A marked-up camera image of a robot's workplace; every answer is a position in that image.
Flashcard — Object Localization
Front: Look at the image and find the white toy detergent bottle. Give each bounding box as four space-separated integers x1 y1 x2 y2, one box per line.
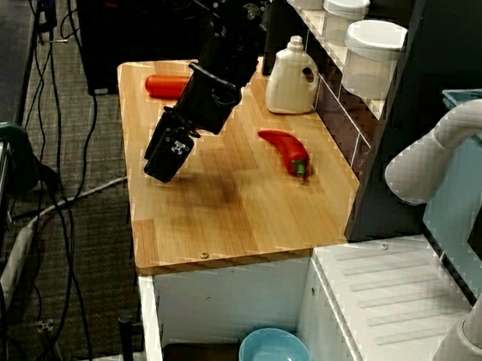
262 33 325 119

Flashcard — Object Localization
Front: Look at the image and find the white toy kitchen sink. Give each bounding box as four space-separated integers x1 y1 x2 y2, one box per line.
128 204 482 361

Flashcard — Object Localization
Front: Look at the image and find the medium clear plastic jar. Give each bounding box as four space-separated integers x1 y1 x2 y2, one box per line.
338 16 409 102

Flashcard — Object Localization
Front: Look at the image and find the thick white cable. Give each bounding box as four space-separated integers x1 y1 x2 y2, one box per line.
0 163 130 322

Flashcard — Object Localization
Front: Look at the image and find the dark toy kitchen shelf unit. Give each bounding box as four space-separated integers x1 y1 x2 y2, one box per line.
244 0 482 257

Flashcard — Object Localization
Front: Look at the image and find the blue plastic bin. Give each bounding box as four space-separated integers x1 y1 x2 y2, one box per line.
413 78 482 307

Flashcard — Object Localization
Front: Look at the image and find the small clear plastic jar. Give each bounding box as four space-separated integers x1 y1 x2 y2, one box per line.
317 0 371 51

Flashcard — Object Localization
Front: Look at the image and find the long black cable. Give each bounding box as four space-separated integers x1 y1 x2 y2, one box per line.
9 0 135 361

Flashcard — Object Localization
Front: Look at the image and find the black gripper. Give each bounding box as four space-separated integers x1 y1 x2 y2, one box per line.
141 57 244 191

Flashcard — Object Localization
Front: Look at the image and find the light blue bowl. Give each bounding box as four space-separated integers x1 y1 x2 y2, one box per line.
237 323 318 361

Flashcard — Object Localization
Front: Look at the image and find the black oven handle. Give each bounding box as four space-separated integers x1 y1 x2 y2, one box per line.
112 312 145 361

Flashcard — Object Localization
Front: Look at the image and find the black computer tower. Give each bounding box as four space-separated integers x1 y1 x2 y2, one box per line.
57 0 216 110

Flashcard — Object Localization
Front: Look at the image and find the red toy chili pepper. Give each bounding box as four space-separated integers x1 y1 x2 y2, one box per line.
252 127 316 181

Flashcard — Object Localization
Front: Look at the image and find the orange toy sausage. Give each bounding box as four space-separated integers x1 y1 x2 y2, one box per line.
142 72 191 104

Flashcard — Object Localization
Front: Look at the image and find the green plastic object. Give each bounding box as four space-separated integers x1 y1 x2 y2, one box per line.
0 120 45 196

